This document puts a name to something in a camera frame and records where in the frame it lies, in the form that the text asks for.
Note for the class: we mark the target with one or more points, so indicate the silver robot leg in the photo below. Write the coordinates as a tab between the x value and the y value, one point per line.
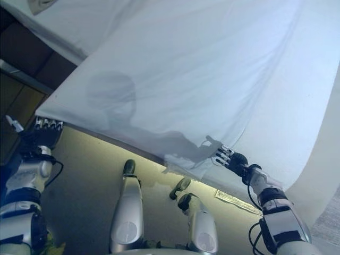
127	212
202	228

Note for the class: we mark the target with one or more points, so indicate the right silver robot leg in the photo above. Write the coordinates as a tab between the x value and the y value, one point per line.
202	228

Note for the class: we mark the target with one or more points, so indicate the right robot hand black silver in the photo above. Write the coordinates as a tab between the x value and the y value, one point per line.
237	162

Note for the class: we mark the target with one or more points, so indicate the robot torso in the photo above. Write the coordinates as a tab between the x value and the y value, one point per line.
164	251

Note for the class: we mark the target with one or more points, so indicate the brown bed base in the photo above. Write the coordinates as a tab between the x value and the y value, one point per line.
29	50

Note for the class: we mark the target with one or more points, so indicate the white printed label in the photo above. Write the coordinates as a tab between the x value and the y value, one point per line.
239	202

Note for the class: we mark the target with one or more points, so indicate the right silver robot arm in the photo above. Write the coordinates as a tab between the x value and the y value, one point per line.
281	217

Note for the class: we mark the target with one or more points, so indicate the wooden nightstand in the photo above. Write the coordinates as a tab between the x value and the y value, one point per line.
21	98

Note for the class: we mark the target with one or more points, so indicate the left silver robot leg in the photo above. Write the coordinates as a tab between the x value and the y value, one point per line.
127	212

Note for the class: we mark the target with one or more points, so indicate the grey textured mattress cover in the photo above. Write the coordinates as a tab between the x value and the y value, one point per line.
328	220

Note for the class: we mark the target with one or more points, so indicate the left robot hand black silver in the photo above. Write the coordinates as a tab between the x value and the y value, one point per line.
40	136

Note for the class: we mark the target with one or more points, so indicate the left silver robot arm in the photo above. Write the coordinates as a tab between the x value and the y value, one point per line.
24	191

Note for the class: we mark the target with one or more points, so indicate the cream flat sheet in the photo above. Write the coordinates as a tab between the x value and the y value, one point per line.
318	119

